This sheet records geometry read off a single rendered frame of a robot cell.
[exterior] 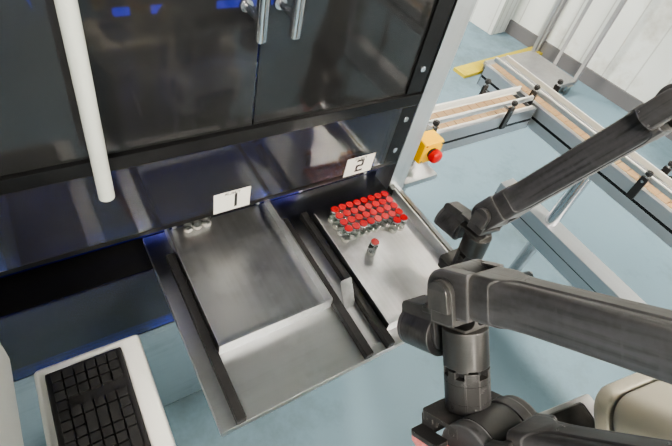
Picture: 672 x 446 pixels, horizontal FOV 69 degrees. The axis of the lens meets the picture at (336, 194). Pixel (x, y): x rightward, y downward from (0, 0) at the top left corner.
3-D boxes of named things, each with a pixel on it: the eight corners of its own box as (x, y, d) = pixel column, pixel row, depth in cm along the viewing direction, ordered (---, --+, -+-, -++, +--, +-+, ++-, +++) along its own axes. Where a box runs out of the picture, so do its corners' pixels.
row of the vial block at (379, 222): (339, 237, 123) (342, 225, 120) (395, 218, 132) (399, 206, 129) (343, 244, 122) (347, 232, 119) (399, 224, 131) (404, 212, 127)
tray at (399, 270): (311, 222, 125) (313, 213, 123) (391, 196, 138) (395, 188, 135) (385, 332, 107) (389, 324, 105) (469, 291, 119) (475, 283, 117)
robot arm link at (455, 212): (490, 215, 96) (512, 210, 102) (449, 182, 103) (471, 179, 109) (462, 260, 102) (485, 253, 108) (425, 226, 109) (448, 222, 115)
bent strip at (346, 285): (334, 295, 111) (339, 281, 107) (345, 291, 113) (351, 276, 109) (368, 347, 104) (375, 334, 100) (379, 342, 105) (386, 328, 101)
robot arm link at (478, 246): (481, 243, 100) (499, 234, 103) (457, 223, 104) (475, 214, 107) (471, 266, 104) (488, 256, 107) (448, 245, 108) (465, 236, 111)
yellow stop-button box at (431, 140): (403, 148, 141) (410, 129, 136) (422, 143, 144) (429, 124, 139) (418, 165, 137) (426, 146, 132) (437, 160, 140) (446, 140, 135)
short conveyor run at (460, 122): (382, 173, 150) (396, 133, 139) (355, 142, 158) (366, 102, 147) (528, 130, 182) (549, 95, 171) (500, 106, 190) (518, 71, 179)
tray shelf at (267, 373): (143, 243, 114) (142, 238, 112) (382, 173, 147) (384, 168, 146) (221, 437, 88) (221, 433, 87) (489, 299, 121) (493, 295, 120)
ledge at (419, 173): (376, 159, 151) (378, 154, 150) (409, 150, 157) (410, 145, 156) (403, 189, 144) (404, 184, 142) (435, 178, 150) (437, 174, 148)
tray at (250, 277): (164, 231, 115) (163, 222, 112) (265, 202, 127) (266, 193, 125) (219, 355, 97) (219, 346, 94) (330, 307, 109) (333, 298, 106)
